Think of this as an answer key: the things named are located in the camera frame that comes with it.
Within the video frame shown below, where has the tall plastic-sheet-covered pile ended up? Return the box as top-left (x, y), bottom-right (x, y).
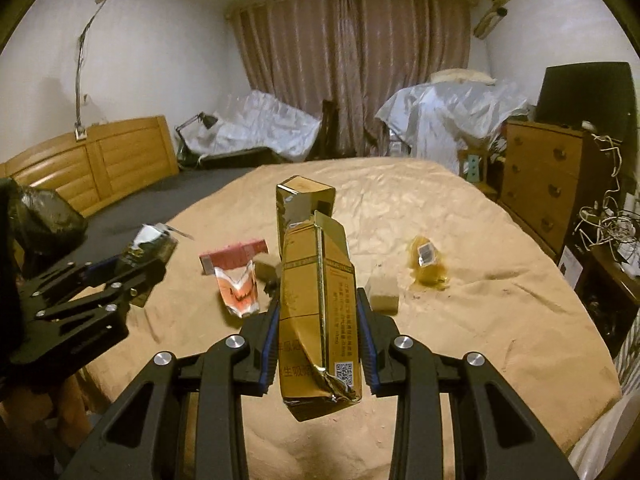
top-left (375, 79), bottom-right (530, 176)

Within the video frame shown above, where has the beige wall duct cover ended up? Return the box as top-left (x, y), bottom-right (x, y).
top-left (472, 7), bottom-right (503, 40)

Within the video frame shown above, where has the black desk lamp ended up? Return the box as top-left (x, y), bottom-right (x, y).
top-left (174, 112), bottom-right (220, 163)

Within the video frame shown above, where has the wooden chest of drawers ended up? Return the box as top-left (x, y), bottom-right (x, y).
top-left (497, 120), bottom-right (601, 261)

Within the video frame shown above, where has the black flat television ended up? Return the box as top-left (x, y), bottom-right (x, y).
top-left (535, 61), bottom-right (633, 146)

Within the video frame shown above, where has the white cardboard box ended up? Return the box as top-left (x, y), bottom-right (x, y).
top-left (557, 247), bottom-right (583, 291)

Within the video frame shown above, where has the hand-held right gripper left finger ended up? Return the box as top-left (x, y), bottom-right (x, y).
top-left (70, 302), bottom-right (281, 480)

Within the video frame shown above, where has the dark foil-lined wrapper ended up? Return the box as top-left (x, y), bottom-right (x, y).
top-left (120, 223), bottom-right (196, 266)

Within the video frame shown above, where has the striped hanging shirt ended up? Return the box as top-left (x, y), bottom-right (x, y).
top-left (612, 310), bottom-right (640, 391)

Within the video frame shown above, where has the red flat box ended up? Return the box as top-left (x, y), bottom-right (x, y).
top-left (199, 240), bottom-right (268, 276)

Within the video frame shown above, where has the red and white wrapper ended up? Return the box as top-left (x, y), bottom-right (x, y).
top-left (215, 260), bottom-right (262, 320)

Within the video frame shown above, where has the dark wooden cabinet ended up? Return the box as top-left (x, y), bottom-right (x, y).
top-left (557, 240), bottom-right (640, 356)

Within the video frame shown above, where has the low plastic-sheet-covered furniture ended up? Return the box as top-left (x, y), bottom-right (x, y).
top-left (180, 90), bottom-right (323, 163)

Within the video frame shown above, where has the yellow cellophane wrapper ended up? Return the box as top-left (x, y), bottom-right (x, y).
top-left (407, 235), bottom-right (451, 291)

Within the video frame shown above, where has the dark grey bed sheet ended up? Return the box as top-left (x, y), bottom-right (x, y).
top-left (70, 165), bottom-right (261, 261)

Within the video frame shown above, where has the wooden headboard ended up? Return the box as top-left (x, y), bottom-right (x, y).
top-left (0, 116), bottom-right (180, 218)

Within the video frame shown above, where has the wall cable conduit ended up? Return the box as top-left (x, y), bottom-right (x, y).
top-left (74, 0), bottom-right (108, 128)

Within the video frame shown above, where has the brown curtain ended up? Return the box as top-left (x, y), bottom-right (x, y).
top-left (225, 0), bottom-right (476, 161)

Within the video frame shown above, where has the gold carton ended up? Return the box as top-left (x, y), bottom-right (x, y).
top-left (276, 175), bottom-right (363, 422)

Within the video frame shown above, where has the black plastic bag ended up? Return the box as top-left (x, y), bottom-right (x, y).
top-left (0, 177), bottom-right (90, 281)

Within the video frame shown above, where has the tangle of white cables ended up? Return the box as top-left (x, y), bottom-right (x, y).
top-left (572, 122), bottom-right (640, 266)

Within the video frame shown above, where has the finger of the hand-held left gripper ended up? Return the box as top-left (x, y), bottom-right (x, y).
top-left (37, 262), bottom-right (167, 323)
top-left (20, 256), bottom-right (123, 306)

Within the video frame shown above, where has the cream pillow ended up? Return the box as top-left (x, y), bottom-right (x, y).
top-left (429, 67), bottom-right (497, 85)

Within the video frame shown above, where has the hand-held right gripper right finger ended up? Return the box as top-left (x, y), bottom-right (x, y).
top-left (356, 287), bottom-right (571, 480)

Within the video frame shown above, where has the tan sponge block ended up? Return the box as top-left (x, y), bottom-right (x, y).
top-left (364, 275), bottom-right (401, 317)

